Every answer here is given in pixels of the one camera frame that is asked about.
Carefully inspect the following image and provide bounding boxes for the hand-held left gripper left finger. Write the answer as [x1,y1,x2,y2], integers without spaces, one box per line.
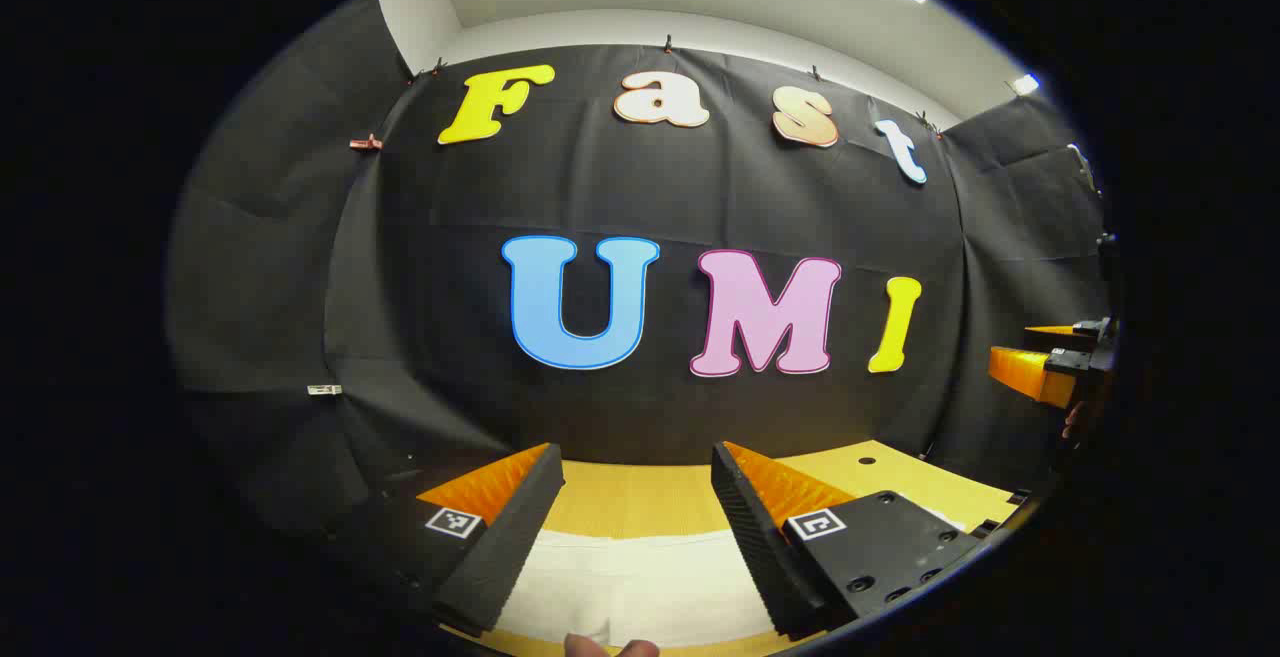
[375,442,566,638]

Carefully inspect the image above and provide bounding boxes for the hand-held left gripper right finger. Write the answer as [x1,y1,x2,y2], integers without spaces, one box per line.
[710,440,988,643]

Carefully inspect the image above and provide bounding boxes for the white jeans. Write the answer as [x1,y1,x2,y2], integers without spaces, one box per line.
[495,527,791,650]

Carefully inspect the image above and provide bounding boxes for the black backdrop cloth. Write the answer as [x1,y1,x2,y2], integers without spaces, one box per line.
[165,0,1116,538]

